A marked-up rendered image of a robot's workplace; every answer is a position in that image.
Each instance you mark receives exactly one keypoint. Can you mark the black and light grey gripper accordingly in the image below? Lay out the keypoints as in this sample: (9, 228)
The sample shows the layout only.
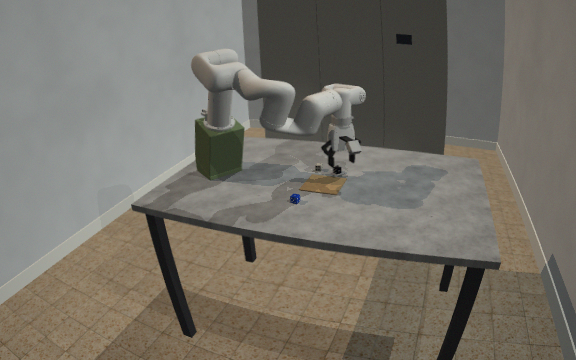
(334, 132)

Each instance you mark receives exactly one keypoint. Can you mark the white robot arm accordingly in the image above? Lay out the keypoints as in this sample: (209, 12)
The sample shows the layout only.
(227, 74)

